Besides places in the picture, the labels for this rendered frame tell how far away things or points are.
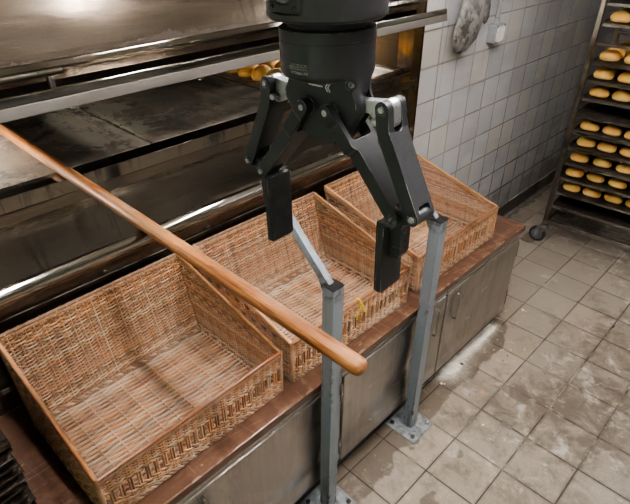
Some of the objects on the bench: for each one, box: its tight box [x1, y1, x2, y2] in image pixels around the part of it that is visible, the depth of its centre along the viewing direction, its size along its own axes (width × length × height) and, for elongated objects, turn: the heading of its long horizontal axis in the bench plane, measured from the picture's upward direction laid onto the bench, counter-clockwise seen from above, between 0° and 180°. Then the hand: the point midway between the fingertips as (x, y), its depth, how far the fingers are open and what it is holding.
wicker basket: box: [192, 192, 410, 383], centre depth 179 cm, size 49×56×28 cm
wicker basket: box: [0, 253, 284, 504], centre depth 144 cm, size 49×56×28 cm
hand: (329, 248), depth 51 cm, fingers open, 13 cm apart
